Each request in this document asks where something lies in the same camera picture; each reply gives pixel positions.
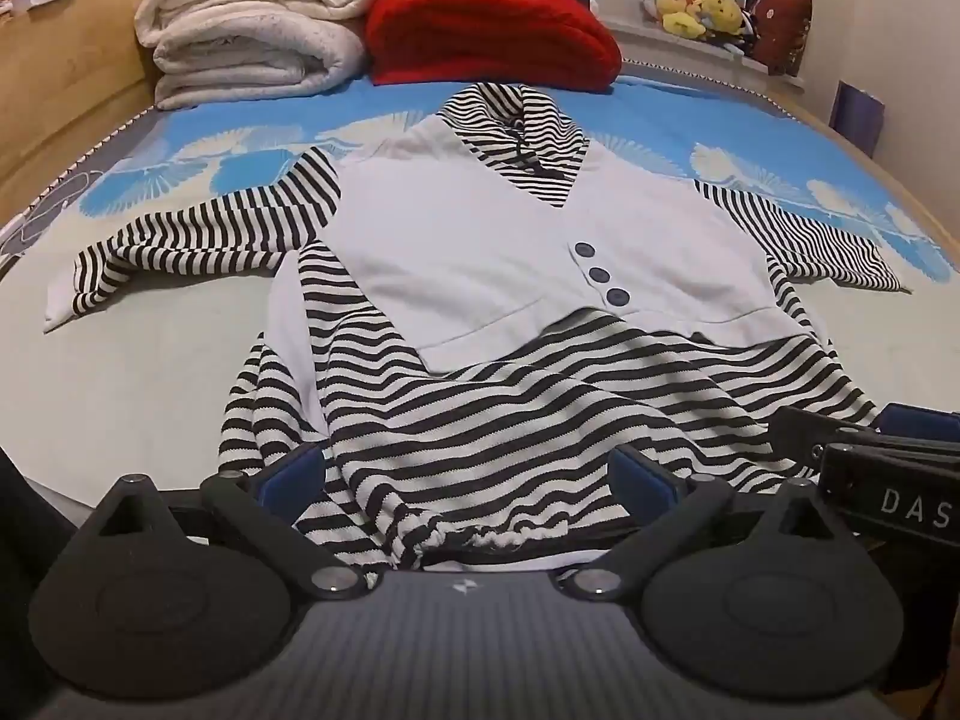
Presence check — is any red folded blanket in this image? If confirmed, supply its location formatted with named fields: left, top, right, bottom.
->
left=365, top=0, right=623, bottom=95

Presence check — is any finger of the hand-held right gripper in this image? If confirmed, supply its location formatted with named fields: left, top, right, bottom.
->
left=772, top=406, right=886, bottom=466
left=883, top=403, right=960, bottom=455

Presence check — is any blue patterned bed sheet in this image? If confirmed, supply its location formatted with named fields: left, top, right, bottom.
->
left=0, top=60, right=960, bottom=593

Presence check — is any dark red cushion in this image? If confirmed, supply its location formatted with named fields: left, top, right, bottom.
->
left=752, top=0, right=815, bottom=77

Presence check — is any yellow plush toy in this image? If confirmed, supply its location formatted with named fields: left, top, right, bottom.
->
left=654, top=0, right=710, bottom=40
left=701, top=0, right=749, bottom=37

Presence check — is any wooden bed side rail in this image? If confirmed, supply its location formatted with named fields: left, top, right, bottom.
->
left=750, top=82, right=960, bottom=248

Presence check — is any white windowsill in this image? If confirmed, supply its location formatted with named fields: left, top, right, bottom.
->
left=596, top=7, right=807, bottom=95

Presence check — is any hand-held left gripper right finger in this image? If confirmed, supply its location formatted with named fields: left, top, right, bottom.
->
left=566, top=448, right=841, bottom=601

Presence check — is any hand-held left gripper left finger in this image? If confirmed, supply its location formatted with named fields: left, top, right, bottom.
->
left=96, top=444, right=362, bottom=601

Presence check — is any wooden headboard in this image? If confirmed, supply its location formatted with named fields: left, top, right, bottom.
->
left=0, top=0, right=177, bottom=230

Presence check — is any white speckled folded quilt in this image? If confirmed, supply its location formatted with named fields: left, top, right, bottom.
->
left=154, top=11, right=370, bottom=112

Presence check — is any purple paper bag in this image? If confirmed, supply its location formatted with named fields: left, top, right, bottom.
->
left=831, top=80, right=886, bottom=158

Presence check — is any striped black and white top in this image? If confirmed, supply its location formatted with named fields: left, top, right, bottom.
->
left=43, top=82, right=912, bottom=571

